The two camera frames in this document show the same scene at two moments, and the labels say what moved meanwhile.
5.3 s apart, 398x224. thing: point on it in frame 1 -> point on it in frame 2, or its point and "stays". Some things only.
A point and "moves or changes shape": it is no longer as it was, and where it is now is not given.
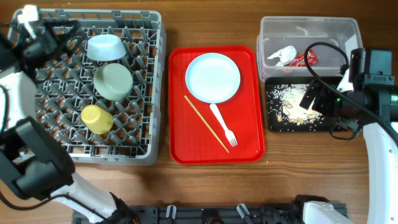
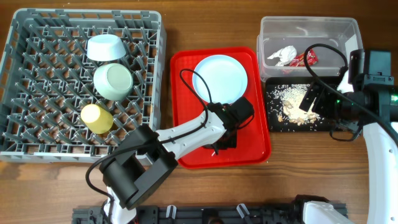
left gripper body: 37,50 -> 232,143
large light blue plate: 212,78 moves or changes shape
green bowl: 113,81 stays
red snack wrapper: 300,60 stays
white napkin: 286,55 stays
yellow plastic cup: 96,120 stays
